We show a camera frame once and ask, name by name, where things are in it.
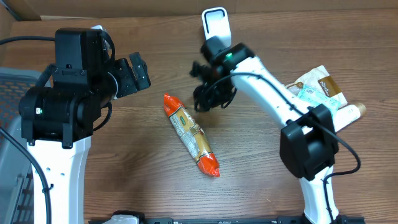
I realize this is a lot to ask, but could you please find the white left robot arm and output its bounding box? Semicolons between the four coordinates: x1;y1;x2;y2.
19;26;150;223

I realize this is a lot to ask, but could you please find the teal snack wrapper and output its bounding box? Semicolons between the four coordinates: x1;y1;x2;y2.
297;85;340;117

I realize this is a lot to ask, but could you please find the white barcode scanner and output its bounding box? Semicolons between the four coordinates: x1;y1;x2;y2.
201;7;232;47

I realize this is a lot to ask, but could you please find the orange biscuit packet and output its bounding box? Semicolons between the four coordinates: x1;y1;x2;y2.
164;93;220;177

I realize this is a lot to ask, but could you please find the brown Pantree snack pouch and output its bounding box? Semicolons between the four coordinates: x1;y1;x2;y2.
285;65;348;108

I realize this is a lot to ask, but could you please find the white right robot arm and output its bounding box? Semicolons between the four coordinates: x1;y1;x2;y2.
190;36;339;223

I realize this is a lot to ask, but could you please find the white tube gold cap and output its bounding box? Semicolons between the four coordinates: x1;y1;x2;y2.
333;103;367;133

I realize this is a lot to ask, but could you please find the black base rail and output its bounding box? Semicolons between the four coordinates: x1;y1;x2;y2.
88;210;364;224

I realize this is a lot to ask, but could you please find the grey plastic shopping basket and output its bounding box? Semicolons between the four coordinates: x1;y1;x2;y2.
1;67;44;223

